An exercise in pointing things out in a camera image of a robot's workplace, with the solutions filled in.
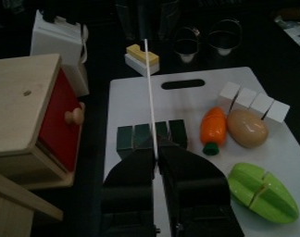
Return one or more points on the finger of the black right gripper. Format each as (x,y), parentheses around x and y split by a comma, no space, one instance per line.
(124,17)
(169,18)

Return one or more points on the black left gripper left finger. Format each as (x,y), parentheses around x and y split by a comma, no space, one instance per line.
(130,191)

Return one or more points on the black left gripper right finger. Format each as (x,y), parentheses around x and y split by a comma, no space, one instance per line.
(193,191)

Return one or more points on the thin white rod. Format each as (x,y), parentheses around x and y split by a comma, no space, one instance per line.
(150,98)

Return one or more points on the small metal cup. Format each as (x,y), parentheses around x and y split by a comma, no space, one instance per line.
(186,46)
(225,38)

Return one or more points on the yellow and white toy butter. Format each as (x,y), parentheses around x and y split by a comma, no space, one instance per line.
(139,58)

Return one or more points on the dark green sliced toy block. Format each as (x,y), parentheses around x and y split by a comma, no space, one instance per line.
(130,137)

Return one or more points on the light green toy vegetable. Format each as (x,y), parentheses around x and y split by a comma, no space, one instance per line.
(265,194)

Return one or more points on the white toy appliance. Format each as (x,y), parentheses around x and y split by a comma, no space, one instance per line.
(58,43)

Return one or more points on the orange toy carrot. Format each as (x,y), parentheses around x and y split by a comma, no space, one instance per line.
(213,128)

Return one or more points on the tan toy egg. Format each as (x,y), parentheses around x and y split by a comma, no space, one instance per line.
(246,128)

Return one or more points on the white cutting board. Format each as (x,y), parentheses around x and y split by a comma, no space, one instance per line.
(197,102)

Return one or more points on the printed label sheet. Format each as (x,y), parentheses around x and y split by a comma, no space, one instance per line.
(297,31)

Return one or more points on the white sliced toy block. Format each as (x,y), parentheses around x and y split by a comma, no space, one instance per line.
(245,98)

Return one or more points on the wooden box with red drawer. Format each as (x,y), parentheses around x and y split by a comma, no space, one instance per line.
(20,108)

